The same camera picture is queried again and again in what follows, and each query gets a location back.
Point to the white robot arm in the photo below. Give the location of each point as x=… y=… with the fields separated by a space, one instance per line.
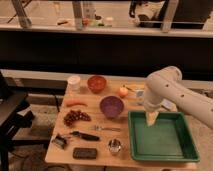
x=165 y=84

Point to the purple bowl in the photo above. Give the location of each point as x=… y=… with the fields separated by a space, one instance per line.
x=111 y=106

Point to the orange carrot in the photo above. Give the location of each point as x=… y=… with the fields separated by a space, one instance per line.
x=74 y=103

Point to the dark rectangular sponge block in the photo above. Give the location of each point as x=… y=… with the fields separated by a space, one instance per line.
x=85 y=153

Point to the red bowl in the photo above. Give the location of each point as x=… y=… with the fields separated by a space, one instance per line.
x=96 y=83

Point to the red grape bunch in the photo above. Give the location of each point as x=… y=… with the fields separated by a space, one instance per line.
x=73 y=116

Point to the yellow banana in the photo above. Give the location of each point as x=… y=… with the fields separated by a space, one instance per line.
x=134 y=87

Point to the white plastic cup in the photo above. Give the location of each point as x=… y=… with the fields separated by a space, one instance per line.
x=74 y=82

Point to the green plastic tray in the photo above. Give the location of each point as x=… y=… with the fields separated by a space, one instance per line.
x=167 y=140

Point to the blue mug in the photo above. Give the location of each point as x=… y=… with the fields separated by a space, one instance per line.
x=139 y=97

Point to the small steel cup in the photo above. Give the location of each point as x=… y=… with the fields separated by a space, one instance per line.
x=114 y=146

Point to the black chair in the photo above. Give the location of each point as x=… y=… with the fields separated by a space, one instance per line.
x=11 y=103

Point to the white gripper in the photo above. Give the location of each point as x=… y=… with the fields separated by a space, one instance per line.
x=151 y=105

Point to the orange red apple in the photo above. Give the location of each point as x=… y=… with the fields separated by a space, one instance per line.
x=122 y=92

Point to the black binder clip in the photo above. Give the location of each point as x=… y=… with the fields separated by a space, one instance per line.
x=59 y=141

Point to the silver fork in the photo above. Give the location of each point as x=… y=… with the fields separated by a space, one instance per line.
x=99 y=128

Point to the black handled peeler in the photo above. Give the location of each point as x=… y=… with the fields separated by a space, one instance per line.
x=85 y=136

